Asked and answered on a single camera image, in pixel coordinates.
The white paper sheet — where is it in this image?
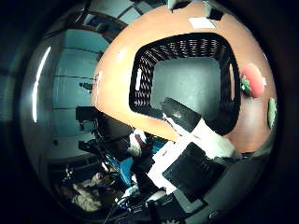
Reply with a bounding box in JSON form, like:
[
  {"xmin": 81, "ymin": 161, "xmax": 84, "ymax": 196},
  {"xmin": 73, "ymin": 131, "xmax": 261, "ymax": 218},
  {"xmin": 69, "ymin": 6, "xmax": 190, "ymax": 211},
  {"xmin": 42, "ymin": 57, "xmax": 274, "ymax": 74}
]
[{"xmin": 188, "ymin": 17, "xmax": 218, "ymax": 31}]

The red strawberry plush toy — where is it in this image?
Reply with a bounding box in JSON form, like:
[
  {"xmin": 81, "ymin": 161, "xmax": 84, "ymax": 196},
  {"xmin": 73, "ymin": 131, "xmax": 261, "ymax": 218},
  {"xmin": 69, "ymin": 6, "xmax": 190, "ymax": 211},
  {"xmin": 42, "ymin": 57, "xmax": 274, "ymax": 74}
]
[{"xmin": 241, "ymin": 63, "xmax": 267, "ymax": 99}]

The person in light clothes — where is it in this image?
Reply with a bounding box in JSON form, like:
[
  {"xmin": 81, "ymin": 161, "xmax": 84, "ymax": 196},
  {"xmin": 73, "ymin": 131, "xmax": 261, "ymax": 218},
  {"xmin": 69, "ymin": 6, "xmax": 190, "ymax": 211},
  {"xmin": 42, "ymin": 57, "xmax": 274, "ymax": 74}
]
[{"xmin": 69, "ymin": 172, "xmax": 106, "ymax": 213}]

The long ceiling light strip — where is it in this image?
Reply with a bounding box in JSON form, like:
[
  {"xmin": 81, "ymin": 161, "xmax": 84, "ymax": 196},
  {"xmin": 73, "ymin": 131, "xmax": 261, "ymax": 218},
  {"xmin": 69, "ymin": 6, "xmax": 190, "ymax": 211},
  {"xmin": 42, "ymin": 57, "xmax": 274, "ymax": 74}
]
[{"xmin": 31, "ymin": 46, "xmax": 52, "ymax": 124}]

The black mesh basket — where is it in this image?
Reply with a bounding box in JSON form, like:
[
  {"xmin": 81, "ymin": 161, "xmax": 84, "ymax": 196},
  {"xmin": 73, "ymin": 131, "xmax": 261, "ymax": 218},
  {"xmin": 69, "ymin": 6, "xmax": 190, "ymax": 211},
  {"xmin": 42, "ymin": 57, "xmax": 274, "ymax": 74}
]
[{"xmin": 129, "ymin": 32, "xmax": 242, "ymax": 136}]

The small black flat object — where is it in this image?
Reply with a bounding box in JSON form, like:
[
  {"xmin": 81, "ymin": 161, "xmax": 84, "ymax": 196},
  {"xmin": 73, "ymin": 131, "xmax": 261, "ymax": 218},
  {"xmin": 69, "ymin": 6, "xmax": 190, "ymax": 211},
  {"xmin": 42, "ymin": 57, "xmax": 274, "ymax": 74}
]
[{"xmin": 207, "ymin": 7, "xmax": 224, "ymax": 21}]

